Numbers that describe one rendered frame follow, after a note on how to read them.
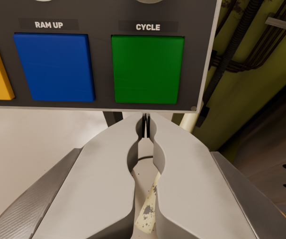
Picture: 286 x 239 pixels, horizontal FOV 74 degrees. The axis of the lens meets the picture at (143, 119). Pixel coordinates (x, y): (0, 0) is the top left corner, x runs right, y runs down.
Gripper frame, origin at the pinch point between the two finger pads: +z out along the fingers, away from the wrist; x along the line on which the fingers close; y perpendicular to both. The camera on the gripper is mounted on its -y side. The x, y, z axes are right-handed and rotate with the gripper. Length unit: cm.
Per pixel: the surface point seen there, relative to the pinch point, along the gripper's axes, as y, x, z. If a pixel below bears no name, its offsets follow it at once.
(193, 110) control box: 5.5, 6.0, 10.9
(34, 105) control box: 5.5, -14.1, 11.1
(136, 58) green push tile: -0.9, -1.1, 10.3
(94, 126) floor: 67, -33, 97
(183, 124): 26.7, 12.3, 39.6
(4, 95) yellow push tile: 3.8, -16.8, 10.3
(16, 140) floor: 73, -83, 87
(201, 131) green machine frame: 43, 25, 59
